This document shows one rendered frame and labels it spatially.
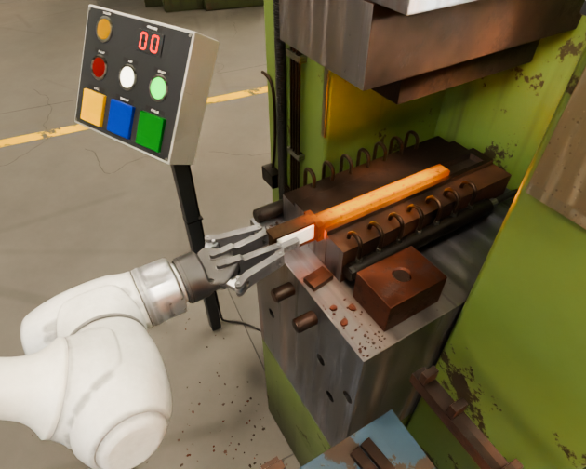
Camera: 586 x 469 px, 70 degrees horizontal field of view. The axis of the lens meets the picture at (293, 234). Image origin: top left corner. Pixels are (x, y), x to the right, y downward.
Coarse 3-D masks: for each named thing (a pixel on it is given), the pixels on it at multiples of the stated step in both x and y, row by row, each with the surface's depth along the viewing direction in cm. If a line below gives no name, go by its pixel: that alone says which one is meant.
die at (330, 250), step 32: (416, 160) 89; (448, 160) 87; (288, 192) 83; (320, 192) 83; (352, 192) 81; (416, 192) 79; (448, 192) 81; (480, 192) 82; (352, 224) 74; (384, 224) 74; (416, 224) 76; (320, 256) 78; (352, 256) 71
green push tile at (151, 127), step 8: (144, 112) 93; (144, 120) 94; (152, 120) 93; (160, 120) 91; (144, 128) 94; (152, 128) 93; (160, 128) 92; (136, 136) 96; (144, 136) 94; (152, 136) 93; (160, 136) 92; (144, 144) 95; (152, 144) 94; (160, 144) 93
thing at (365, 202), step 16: (416, 176) 82; (432, 176) 82; (384, 192) 78; (400, 192) 78; (336, 208) 75; (352, 208) 75; (368, 208) 76; (288, 224) 70; (304, 224) 70; (320, 224) 71; (272, 240) 69; (320, 240) 73
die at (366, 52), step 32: (288, 0) 56; (320, 0) 51; (352, 0) 46; (480, 0) 51; (512, 0) 54; (544, 0) 57; (576, 0) 61; (288, 32) 59; (320, 32) 53; (352, 32) 48; (384, 32) 46; (416, 32) 49; (448, 32) 51; (480, 32) 54; (512, 32) 58; (544, 32) 62; (320, 64) 56; (352, 64) 50; (384, 64) 49; (416, 64) 52; (448, 64) 55
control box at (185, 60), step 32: (96, 32) 98; (128, 32) 93; (160, 32) 89; (192, 32) 85; (128, 64) 94; (160, 64) 90; (192, 64) 87; (128, 96) 96; (192, 96) 91; (96, 128) 103; (192, 128) 95; (160, 160) 94; (192, 160) 99
